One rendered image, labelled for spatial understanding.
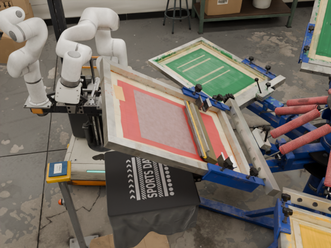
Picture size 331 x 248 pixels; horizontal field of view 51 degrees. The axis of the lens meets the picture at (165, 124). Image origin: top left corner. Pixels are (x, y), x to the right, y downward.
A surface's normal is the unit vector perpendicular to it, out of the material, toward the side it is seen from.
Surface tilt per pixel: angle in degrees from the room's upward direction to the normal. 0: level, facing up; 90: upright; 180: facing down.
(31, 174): 0
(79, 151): 0
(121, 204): 0
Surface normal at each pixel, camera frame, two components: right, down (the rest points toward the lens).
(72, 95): 0.22, 0.71
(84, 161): 0.00, -0.73
